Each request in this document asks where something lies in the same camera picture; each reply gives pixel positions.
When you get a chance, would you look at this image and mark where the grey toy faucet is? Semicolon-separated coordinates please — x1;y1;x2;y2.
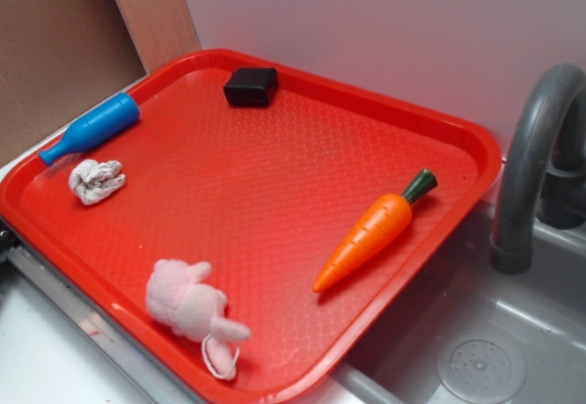
490;63;585;275

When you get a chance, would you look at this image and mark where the black plastic box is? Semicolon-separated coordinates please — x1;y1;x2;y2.
223;67;278;107

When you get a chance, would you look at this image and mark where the crumpled white paper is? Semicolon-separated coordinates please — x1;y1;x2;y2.
69;159;125;205

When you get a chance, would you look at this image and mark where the pink plush bunny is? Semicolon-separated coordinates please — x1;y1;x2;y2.
146;259;252;381

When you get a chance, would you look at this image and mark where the metal rail strip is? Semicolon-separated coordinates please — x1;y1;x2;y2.
1;230;201;403

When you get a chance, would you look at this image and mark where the blue plastic toy bottle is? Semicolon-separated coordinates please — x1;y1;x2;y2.
38;93;140;167

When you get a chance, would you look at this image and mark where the grey plastic sink basin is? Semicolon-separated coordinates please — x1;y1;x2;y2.
334;204;585;403

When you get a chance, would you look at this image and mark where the red plastic tray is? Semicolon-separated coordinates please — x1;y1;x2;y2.
1;50;501;403

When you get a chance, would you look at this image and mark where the brown wooden board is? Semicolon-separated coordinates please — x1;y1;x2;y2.
1;0;200;164

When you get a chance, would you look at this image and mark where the orange toy carrot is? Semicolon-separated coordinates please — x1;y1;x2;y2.
312;169;438;293

